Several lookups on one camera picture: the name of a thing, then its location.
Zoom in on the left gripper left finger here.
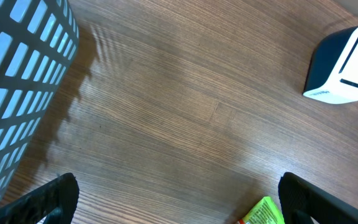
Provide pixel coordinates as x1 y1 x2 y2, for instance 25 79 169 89
0 173 80 224

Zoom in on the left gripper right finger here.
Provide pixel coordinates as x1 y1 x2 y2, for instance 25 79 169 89
278 172 358 224

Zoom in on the green snack bag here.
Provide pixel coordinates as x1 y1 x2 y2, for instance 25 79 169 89
236 196 285 224

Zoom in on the white barcode scanner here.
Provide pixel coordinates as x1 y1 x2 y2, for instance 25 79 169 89
303 26 358 105

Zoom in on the grey plastic shopping basket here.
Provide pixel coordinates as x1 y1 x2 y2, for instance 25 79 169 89
0 0 79 201

